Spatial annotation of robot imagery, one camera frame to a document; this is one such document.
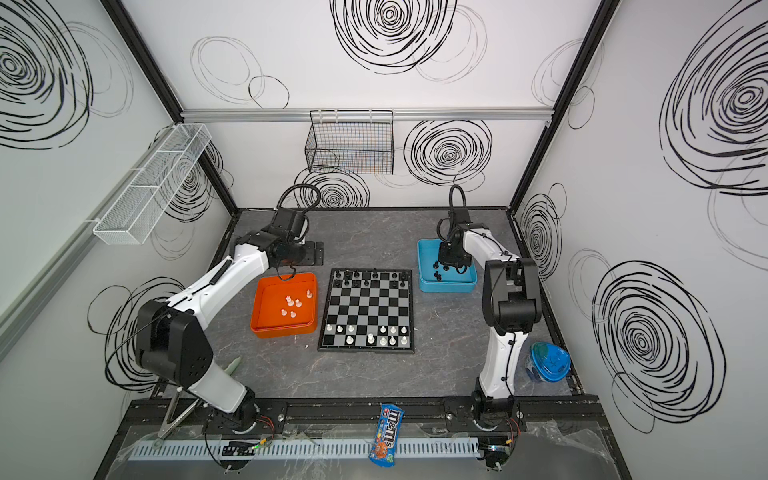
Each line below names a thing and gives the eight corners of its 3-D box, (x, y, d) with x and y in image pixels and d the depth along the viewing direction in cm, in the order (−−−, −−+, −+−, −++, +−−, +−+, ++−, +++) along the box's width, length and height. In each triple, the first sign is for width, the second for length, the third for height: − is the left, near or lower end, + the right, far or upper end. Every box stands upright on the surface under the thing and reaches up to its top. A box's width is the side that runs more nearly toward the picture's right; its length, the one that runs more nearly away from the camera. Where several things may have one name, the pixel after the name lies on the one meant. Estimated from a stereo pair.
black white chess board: (319, 353, 86) (317, 350, 84) (331, 272, 104) (330, 268, 102) (416, 353, 86) (416, 350, 84) (411, 272, 104) (411, 268, 102)
